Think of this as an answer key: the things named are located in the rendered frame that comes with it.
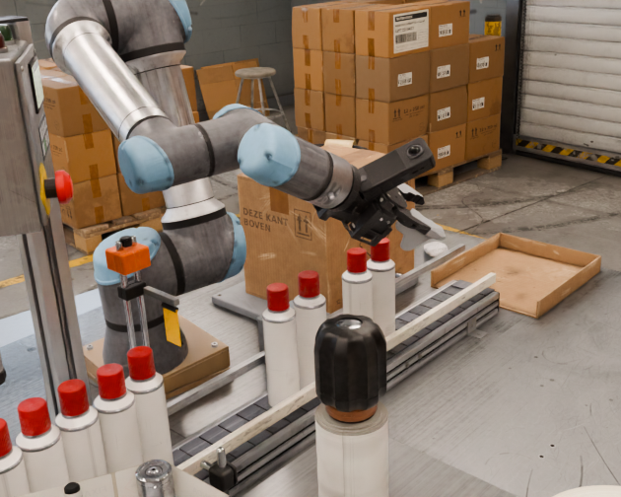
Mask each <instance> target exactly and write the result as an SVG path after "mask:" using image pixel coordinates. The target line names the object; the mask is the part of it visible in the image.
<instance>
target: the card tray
mask: <svg viewBox="0 0 621 497"><path fill-rule="evenodd" d="M600 265H601V255H597V254H593V253H589V252H584V251H580V250H576V249H571V248H564V247H559V246H555V245H551V244H546V243H543V242H539V241H534V240H530V239H526V238H521V237H517V236H513V235H508V234H504V233H498V234H496V235H495V236H493V237H491V238H489V239H487V240H486V241H484V242H482V243H480V244H478V245H477V246H475V247H473V248H471V249H469V250H467V251H465V252H463V253H462V254H460V255H458V256H456V257H454V258H453V259H451V260H449V261H447V262H446V263H444V264H442V265H440V266H438V267H437V268H435V269H433V270H431V287H432V288H436V289H439V288H441V287H442V286H444V285H446V284H447V283H449V282H450V281H452V280H463V281H467V282H470V283H475V282H476V281H478V280H480V279H481V278H483V277H484V276H486V275H488V274H489V273H491V272H492V273H496V282H495V283H494V284H492V285H491V286H489V287H488V288H492V289H495V291H497V292H499V293H500V304H499V308H502V309H505V310H508V311H512V312H515V313H518V314H522V315H525V316H528V317H532V318H535V319H538V318H540V317H541V316H542V315H544V314H545V313H546V312H548V311H549V310H550V309H552V308H553V307H554V306H556V305H557V304H558V303H560V302H561V301H562V300H564V299H565V298H566V297H568V296H569V295H570V294H572V293H573V292H574V291H576V290H577V289H578V288H580V287H581V286H582V285H584V284H585V283H586V282H588V281H589V279H591V278H592V277H593V276H595V275H596V274H597V273H599V272H600Z"/></svg>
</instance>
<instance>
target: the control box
mask: <svg viewBox="0 0 621 497"><path fill-rule="evenodd" d="M15 43H16V44H13V45H6V46H8V51H9V52H6V53H0V237H5V236H14V235H22V234H31V233H38V232H40V231H41V229H42V226H46V225H47V223H48V219H49V214H50V209H51V205H52V200H53V198H46V196H45V191H44V180H45V179H46V178H55V174H54V168H53V163H52V157H51V151H50V145H49V148H48V151H47V154H46V158H45V161H44V160H43V155H42V151H41V145H40V139H39V133H38V126H39V124H40V121H41V118H42V116H43V113H44V108H43V104H42V106H41V109H40V111H39V114H36V113H35V102H34V96H33V90H32V84H31V78H30V72H29V66H28V64H29V62H30V60H31V59H32V57H33V56H34V54H35V49H34V45H33V44H28V43H27V41H26V40H17V39H15Z"/></svg>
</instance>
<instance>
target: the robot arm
mask: <svg viewBox="0 0 621 497"><path fill-rule="evenodd" d="M191 34H192V27H191V18H190V14H189V10H188V7H187V5H186V2H185V0H58V2H57V3H56V4H55V5H54V6H53V8H52V10H51V12H50V14H49V16H48V18H47V22H46V26H45V42H46V47H47V49H48V52H49V54H50V56H51V58H52V59H53V61H54V62H55V64H56V65H57V67H58V68H59V69H60V70H61V71H62V72H64V73H65V74H67V75H70V76H73V78H74V79H75V80H76V82H77V83H78V84H79V86H80V87H81V89H82V90H83V91H84V93H85V94H86V96H87V97H88V98H89V100H90V101H91V103H92V104H93V105H94V107H95V108H96V110H97V111H98V112H99V114H100V115H101V116H102V118H103V120H104V121H105V122H106V124H107V125H108V127H109V128H110V129H111V131H112V132H113V134H114V135H115V136H116V138H117V139H118V141H119V142H120V143H121V144H120V145H119V147H118V162H119V166H120V170H121V173H122V175H123V176H124V179H125V182H126V184H127V185H128V187H129V188H130V189H131V190H132V191H133V192H135V193H138V194H143V193H148V192H153V191H162V192H163V196H164V199H165V202H166V206H167V211H166V213H165V215H164V216H163V218H162V220H161V221H162V225H163V229H164V231H163V232H160V233H157V231H156V230H154V229H152V228H149V227H139V228H137V229H135V228H130V229H126V230H123V231H120V232H117V233H115V234H113V235H111V236H109V237H108V238H106V239H105V240H103V241H102V242H101V243H100V244H99V246H98V247H97V248H96V249H95V252H94V255H93V263H94V269H95V272H94V276H95V280H96V282H97V284H98V289H99V293H100V298H101V302H102V307H103V315H104V320H105V325H106V328H105V335H104V342H103V363H104V364H111V363H115V364H119V365H121V366H122V367H123V372H124V379H125V380H126V379H127V378H128V377H129V368H128V361H127V352H128V351H129V350H130V347H129V339H128V332H127V325H126V318H125V311H124V305H123V299H120V298H118V292H117V286H120V285H121V283H120V276H119V273H117V272H115V271H112V270H110V269H108V268H107V264H106V257H105V250H106V249H108V248H111V247H114V246H115V242H116V241H119V239H120V237H123V236H135V237H136V242H137V243H139V244H141V245H144V246H147V247H149V253H150V260H151V265H150V266H148V267H146V268H143V269H141V270H140V272H141V279H142V281H144V282H146V285H147V286H150V287H153V288H155V289H158V290H160V291H163V292H165V293H168V294H170V295H173V296H175V297H176V296H179V295H182V294H185V293H188V292H191V291H194V290H197V289H200V288H203V287H206V286H209V285H212V284H215V283H221V282H223V281H224V280H226V279H228V278H231V277H233V276H236V275H237V274H239V273H240V272H241V271H242V268H243V265H244V263H245V259H246V241H245V235H244V231H243V228H242V225H240V220H239V218H238V217H237V216H236V215H235V214H234V213H231V212H226V208H225V204H223V203H222V202H220V201H218V200H217V199H215V197H214V195H213V191H212V187H211V184H210V180H209V177H212V176H215V175H219V174H223V173H226V172H230V171H234V170H237V169H241V171H242V172H243V173H244V174H245V175H246V176H247V177H249V178H252V179H253V180H255V181H256V182H258V183H260V184H262V185H265V186H271V187H273V188H275V189H278V190H280V191H283V192H285V193H288V194H290V195H292V196H295V197H297V198H300V199H302V200H304V201H306V202H309V203H311V204H312V205H313V207H314V208H315V210H316V214H317V216H318V218H319V219H321V220H323V221H326V220H327V219H328V218H329V217H332V218H334V219H337V220H339V221H341V222H342V224H343V226H344V228H345V229H346V230H347V231H348V232H349V234H350V236H351V238H352V239H355V240H357V241H360V242H362V243H365V244H367V245H370V246H373V247H375V246H376V245H377V244H378V243H379V242H380V241H381V240H382V239H384V238H385V237H386V236H387V235H388V234H389V233H390V232H391V231H392V228H391V225H392V224H393V223H394V222H395V221H396V220H397V221H396V223H395V228H396V230H397V231H399V232H400V233H402V234H403V238H402V241H401V244H400V247H401V248H402V249H404V250H413V249H414V248H416V247H417V246H419V245H421V244H422V243H424V242H425V241H427V240H429V239H436V240H444V239H445V238H446V235H445V232H444V230H443V228H442V226H439V225H437V224H435V223H434V222H433V221H432V220H429V219H427V218H425V217H424V216H423V215H422V214H421V213H419V212H418V211H417V210H415V209H414V208H412V209H411V210H410V211H409V210H408V209H406V207H407V203H406V200H407V201H412V202H414V203H416V204H420V205H423V204H424V203H425V202H424V197H423V195H422V194H420V193H419V192H417V191H416V190H415V189H413V188H412V187H410V186H409V185H407V184H405V182H407V181H409V180H411V179H413V178H415V177H417V176H418V175H420V174H422V173H424V172H426V171H428V170H430V169H432V168H434V167H435V165H436V161H435V158H434V155H433V153H432V151H431V149H430V148H429V146H428V145H427V143H426V141H425V140H424V139H423V138H420V137H418V138H416V139H414V140H412V141H410V142H409V143H407V144H405V145H403V146H401V147H399V148H397V149H395V150H393V151H391V152H389V153H387V154H385V155H383V156H382V157H380V158H378V159H376V160H374V161H372V162H370V163H368V164H366V165H364V166H362V167H360V168H358V169H357V168H356V167H355V166H354V165H352V164H350V163H349V162H348V161H346V160H345V159H343V158H341V157H339V156H337V155H335V154H333V153H331V152H328V151H326V150H324V149H322V148H320V147H318V146H316V145H314V144H312V143H311V142H308V141H306V140H304V139H302V138H301V137H299V136H297V135H295V134H293V133H292V132H290V131H288V130H287V129H285V128H283V127H282V126H280V125H278V124H276V123H275V122H273V121H271V120H270V119H268V118H266V117H265V116H264V115H263V114H262V113H260V112H259V111H257V110H256V109H253V108H251V107H247V106H243V105H238V104H233V105H228V106H224V107H223V108H222V109H221V110H219V111H218V112H217V113H216V114H215V115H214V117H213V119H211V120H207V121H202V122H198V123H195V121H194V118H193V114H192V110H191V106H190V102H189V98H188V94H187V91H186V87H185V83H184V79H183V75H182V71H181V67H180V62H181V59H182V58H183V56H184V54H185V53H186V51H185V47H184V44H185V43H187V42H188V41H189V40H190V38H191ZM350 222H351V223H350ZM349 223H350V224H349ZM348 224H349V226H348ZM349 227H350V228H349ZM350 229H351V230H350ZM361 237H364V238H366V239H369V240H371V242H368V241H366V240H363V239H361ZM144 303H145V310H146V318H147V326H148V333H149V341H150V348H151V349H152V350H153V356H154V364H155V369H156V372H157V373H159V374H161V375H162V374H165V373H167V372H169V371H171V370H173V369H174V368H176V367H177V366H179V365H180V364H181V363H182V362H183V361H184V359H185V358H186V356H187V353H188V346H187V340H186V336H185V334H184V332H183V331H182V329H181V327H179V332H180V341H181V347H180V346H177V345H175V344H173V343H171V342H169V341H167V335H166V327H165V319H164V310H163V307H162V301H160V300H157V299H155V298H152V297H150V296H148V295H144Z"/></svg>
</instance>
